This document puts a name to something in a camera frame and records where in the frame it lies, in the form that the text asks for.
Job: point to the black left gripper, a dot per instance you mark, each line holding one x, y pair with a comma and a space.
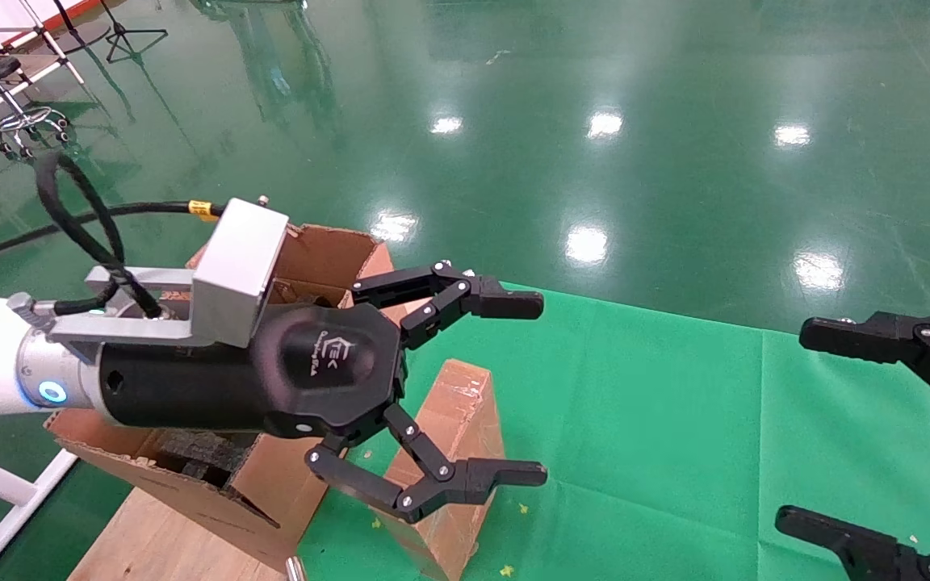
328, 363

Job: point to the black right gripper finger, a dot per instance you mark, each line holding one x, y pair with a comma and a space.
917, 339
877, 553

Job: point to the small brown cardboard box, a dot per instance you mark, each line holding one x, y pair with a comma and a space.
465, 411

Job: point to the large open cardboard carton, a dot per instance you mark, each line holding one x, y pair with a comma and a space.
271, 484

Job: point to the green table cloth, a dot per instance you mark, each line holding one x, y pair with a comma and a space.
675, 420

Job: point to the black foam padding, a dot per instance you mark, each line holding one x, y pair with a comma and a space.
207, 452

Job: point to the black tripod stand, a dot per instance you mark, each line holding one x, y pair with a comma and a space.
119, 31

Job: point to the black round-base stand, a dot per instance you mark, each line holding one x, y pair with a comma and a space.
81, 38

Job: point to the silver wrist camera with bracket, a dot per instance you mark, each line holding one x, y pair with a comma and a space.
239, 258

